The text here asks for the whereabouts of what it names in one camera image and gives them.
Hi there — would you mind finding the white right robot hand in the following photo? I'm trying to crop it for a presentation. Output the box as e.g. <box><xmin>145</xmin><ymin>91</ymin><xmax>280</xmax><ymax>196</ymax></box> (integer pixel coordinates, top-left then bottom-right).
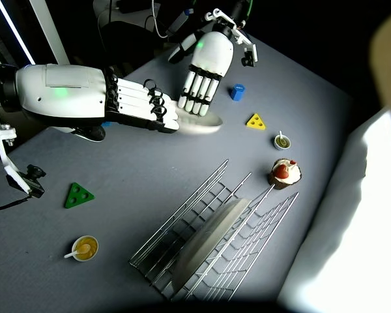
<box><xmin>16</xmin><ymin>63</ymin><xmax>181</xmax><ymax>143</ymax></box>

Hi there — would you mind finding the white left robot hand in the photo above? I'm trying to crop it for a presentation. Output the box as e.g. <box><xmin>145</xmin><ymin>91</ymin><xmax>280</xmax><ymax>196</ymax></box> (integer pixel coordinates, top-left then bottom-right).
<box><xmin>167</xmin><ymin>31</ymin><xmax>235</xmax><ymax>117</ymax></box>

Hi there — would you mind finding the white ceramic plate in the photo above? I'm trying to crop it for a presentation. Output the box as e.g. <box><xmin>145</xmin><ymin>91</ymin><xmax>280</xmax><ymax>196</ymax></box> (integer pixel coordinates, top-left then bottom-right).
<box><xmin>171</xmin><ymin>198</ymin><xmax>252</xmax><ymax>293</ymax></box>
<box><xmin>174</xmin><ymin>100</ymin><xmax>224</xmax><ymax>134</ymax></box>

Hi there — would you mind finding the black plug with blue end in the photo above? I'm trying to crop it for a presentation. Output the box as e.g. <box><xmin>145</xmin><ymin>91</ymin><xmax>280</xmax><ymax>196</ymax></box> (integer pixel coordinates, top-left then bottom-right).
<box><xmin>166</xmin><ymin>8</ymin><xmax>196</xmax><ymax>36</ymax></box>

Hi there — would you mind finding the blue hexagonal block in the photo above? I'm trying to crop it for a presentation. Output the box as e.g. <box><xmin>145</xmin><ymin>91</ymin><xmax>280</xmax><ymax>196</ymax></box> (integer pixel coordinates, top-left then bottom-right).
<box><xmin>230</xmin><ymin>83</ymin><xmax>246</xmax><ymax>102</ymax></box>

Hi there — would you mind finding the white light strip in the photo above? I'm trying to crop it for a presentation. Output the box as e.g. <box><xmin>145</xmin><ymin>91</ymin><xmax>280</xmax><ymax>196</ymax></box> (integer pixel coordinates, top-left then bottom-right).
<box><xmin>0</xmin><ymin>0</ymin><xmax>36</xmax><ymax>66</ymax></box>

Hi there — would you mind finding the yellow triangle block with holes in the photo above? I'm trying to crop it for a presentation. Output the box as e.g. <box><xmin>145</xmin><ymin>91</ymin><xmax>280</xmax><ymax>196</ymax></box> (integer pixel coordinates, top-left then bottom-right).
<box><xmin>246</xmin><ymin>113</ymin><xmax>267</xmax><ymax>131</ymax></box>

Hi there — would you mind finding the black robot torso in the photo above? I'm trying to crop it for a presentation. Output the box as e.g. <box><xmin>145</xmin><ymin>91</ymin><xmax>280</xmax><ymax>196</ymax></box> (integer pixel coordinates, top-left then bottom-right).
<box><xmin>93</xmin><ymin>0</ymin><xmax>196</xmax><ymax>78</ymax></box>

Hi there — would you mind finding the green triangle block with holes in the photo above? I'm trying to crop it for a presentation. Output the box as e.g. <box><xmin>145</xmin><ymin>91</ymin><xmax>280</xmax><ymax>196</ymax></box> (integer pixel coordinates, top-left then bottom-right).
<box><xmin>64</xmin><ymin>182</ymin><xmax>95</xmax><ymax>209</ymax></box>

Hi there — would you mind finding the small cup of green sauce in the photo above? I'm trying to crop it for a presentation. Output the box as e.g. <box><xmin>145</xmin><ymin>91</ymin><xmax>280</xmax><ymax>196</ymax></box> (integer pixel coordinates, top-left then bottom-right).
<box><xmin>273</xmin><ymin>133</ymin><xmax>292</xmax><ymax>151</ymax></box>

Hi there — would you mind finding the cupcake with white cream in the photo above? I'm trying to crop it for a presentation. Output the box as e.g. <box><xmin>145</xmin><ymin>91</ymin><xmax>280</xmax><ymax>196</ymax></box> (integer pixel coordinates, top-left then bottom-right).
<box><xmin>268</xmin><ymin>158</ymin><xmax>303</xmax><ymax>191</ymax></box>

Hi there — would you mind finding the small cup of yellow sauce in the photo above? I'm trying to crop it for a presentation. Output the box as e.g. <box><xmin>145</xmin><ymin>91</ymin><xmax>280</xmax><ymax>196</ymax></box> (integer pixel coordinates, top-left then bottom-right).
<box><xmin>70</xmin><ymin>235</ymin><xmax>100</xmax><ymax>262</ymax></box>

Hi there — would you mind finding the tan blurred panel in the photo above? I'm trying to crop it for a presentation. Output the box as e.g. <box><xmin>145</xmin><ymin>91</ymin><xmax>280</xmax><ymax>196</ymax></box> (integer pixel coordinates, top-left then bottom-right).
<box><xmin>369</xmin><ymin>0</ymin><xmax>391</xmax><ymax>108</ymax></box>

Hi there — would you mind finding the white backdrop board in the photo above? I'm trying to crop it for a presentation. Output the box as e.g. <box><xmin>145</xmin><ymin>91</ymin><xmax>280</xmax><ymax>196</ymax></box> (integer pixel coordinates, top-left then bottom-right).
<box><xmin>278</xmin><ymin>107</ymin><xmax>391</xmax><ymax>313</ymax></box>

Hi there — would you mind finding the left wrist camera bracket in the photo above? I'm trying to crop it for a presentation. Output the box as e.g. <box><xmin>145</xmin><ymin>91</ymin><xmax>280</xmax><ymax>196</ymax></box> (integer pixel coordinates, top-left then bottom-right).
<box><xmin>204</xmin><ymin>8</ymin><xmax>258</xmax><ymax>68</ymax></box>

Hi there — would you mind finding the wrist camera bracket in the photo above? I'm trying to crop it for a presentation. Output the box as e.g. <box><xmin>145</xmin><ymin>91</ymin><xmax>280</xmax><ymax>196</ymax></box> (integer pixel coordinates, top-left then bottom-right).
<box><xmin>204</xmin><ymin>8</ymin><xmax>258</xmax><ymax>68</ymax></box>
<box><xmin>0</xmin><ymin>78</ymin><xmax>47</xmax><ymax>199</ymax></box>

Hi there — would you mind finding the white cable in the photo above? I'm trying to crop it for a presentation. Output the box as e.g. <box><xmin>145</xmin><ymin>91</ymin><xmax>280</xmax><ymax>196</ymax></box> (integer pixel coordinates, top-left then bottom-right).
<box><xmin>151</xmin><ymin>0</ymin><xmax>170</xmax><ymax>39</ymax></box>

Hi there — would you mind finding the white frame post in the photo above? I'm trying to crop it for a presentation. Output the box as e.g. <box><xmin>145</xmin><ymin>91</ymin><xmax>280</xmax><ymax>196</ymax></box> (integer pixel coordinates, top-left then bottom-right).
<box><xmin>29</xmin><ymin>0</ymin><xmax>71</xmax><ymax>66</ymax></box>

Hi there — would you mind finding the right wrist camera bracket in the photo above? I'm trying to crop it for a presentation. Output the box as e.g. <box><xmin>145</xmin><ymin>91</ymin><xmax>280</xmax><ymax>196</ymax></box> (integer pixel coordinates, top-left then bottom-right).
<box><xmin>0</xmin><ymin>78</ymin><xmax>47</xmax><ymax>199</ymax></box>

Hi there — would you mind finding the black cable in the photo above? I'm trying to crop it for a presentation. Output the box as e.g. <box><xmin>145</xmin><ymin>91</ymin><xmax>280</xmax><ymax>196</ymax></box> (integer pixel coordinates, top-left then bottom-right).
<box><xmin>0</xmin><ymin>194</ymin><xmax>31</xmax><ymax>213</ymax></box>

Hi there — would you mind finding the silver wire dish rack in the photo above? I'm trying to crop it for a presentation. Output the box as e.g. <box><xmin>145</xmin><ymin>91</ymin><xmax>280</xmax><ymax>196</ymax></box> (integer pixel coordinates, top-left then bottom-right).
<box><xmin>128</xmin><ymin>158</ymin><xmax>300</xmax><ymax>303</ymax></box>

